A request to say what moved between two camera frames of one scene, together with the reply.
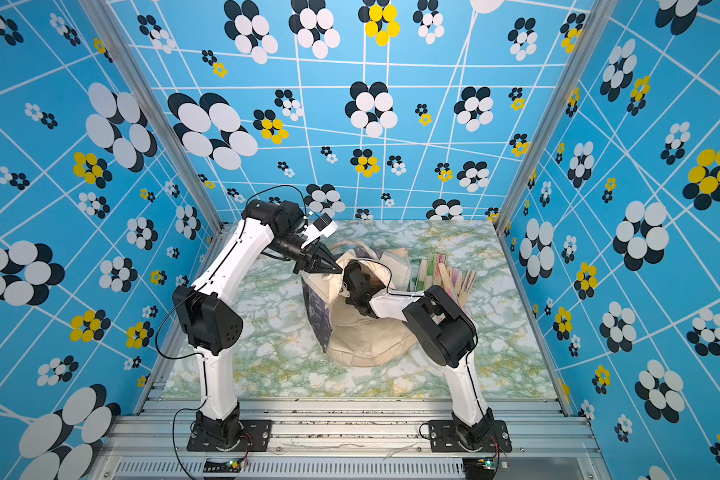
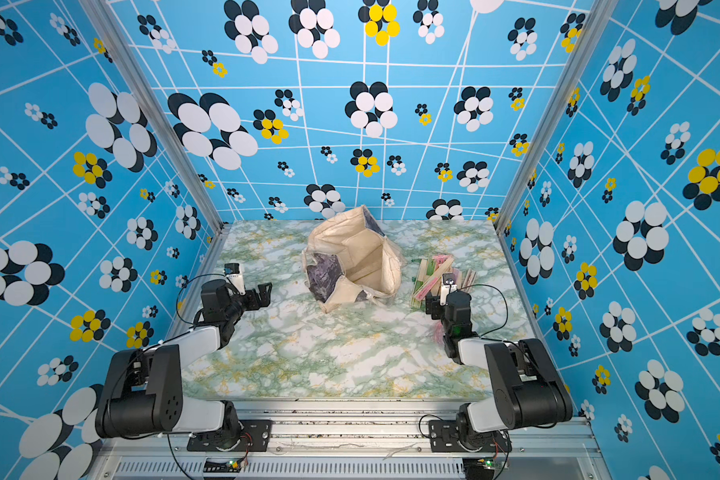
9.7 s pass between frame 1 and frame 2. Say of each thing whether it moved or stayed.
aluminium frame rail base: stayed
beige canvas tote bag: moved
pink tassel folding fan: stayed
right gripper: moved
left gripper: moved
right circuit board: stayed
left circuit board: stayed
